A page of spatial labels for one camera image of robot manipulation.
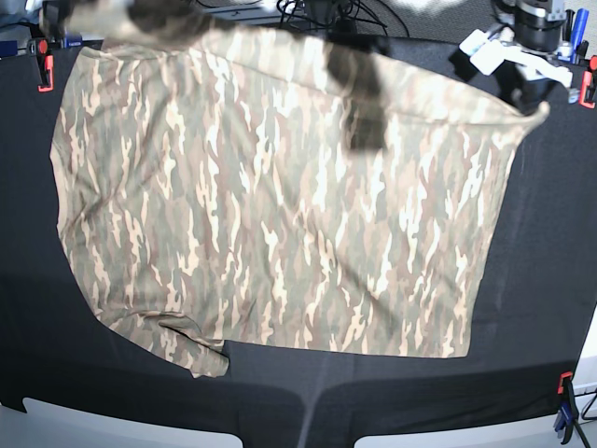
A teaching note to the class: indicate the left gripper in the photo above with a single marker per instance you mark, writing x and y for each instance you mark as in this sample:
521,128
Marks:
539,34

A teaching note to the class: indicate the camouflage t-shirt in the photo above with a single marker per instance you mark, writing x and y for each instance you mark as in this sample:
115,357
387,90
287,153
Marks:
221,182

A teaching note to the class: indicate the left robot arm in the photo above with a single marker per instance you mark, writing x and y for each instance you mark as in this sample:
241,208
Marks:
505,34

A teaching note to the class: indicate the blue clamp top right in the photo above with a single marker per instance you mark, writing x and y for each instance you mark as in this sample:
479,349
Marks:
573,35

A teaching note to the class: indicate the red black clamp right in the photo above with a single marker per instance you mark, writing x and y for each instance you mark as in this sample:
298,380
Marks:
587,95

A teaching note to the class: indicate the red black clamp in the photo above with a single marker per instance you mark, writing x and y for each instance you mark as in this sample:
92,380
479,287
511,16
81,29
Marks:
40,49
587,95

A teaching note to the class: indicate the black table cloth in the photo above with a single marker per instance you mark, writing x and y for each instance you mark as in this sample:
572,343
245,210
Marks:
530,323

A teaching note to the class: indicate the blue orange clamp bottom right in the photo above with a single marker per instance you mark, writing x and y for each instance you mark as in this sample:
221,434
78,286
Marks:
567,414

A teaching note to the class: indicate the blue clamp top left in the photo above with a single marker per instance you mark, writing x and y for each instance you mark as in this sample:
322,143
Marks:
52,22

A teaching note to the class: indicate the red black clamp left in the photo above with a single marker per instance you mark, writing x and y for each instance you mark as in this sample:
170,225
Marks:
40,49

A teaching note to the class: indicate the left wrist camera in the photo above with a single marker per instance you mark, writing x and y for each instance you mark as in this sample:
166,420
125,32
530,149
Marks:
488,57

